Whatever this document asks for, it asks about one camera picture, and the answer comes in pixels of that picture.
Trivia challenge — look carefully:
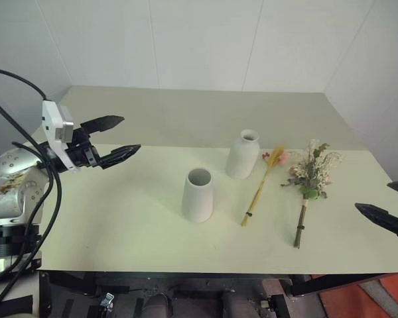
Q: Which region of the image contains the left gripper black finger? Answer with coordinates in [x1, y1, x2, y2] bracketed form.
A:
[98, 144, 143, 170]
[79, 115, 125, 136]

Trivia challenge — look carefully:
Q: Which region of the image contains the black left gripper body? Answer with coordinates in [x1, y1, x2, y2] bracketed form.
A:
[65, 127, 103, 171]

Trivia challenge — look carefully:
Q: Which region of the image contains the white tapered cylinder vase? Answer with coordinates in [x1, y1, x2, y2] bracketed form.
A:
[180, 168, 216, 224]

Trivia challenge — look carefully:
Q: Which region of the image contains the white bottle-shaped vase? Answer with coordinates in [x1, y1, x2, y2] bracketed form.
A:
[226, 129, 262, 181]

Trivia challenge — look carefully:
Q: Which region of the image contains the green white dried flower bouquet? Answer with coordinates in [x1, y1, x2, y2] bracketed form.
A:
[281, 138, 345, 250]

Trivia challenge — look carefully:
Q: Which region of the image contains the red orange floor mat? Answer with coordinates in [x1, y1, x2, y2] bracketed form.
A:
[318, 272, 398, 318]

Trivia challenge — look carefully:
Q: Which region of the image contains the yellow dried flower bunch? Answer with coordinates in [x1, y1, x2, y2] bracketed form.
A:
[241, 144, 291, 228]

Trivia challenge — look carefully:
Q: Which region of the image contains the small silver metal clip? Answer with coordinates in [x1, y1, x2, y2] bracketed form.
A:
[99, 292, 115, 308]

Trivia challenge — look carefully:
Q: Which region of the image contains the dark rounded shape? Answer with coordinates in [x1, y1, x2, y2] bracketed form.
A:
[143, 293, 170, 318]

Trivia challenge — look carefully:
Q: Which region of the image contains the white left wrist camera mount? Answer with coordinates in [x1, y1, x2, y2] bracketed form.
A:
[40, 99, 80, 174]

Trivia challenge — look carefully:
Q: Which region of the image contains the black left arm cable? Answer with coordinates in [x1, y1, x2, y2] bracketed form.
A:
[0, 67, 49, 101]
[0, 89, 62, 311]

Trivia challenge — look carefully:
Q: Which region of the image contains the black metal frame bar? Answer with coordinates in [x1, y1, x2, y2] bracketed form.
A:
[291, 272, 396, 297]

